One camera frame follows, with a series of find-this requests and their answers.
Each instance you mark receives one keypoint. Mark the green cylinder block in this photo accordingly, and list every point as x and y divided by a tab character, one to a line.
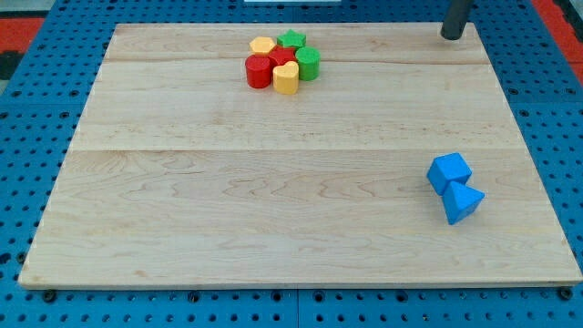
308	59

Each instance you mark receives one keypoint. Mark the wooden board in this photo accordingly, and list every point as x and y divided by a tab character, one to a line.
182	177

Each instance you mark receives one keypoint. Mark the blue cube block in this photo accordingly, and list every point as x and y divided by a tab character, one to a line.
447	168

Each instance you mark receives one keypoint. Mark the blue triangular prism block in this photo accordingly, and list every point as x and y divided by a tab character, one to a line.
460	201

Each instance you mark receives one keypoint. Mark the green star block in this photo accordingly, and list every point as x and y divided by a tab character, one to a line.
291	38

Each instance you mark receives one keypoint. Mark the yellow hexagon block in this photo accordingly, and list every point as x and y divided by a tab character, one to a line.
262	45

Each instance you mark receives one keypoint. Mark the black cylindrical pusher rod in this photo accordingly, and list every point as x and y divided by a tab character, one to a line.
456	17

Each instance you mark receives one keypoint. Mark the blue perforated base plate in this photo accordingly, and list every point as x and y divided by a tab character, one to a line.
44	98

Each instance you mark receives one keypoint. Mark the red cylinder block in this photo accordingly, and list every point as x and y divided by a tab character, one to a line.
258	71

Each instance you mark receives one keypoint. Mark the yellow heart block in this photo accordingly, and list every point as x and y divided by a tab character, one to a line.
285	78

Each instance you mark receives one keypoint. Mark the red star block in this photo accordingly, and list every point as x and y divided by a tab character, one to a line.
280	55

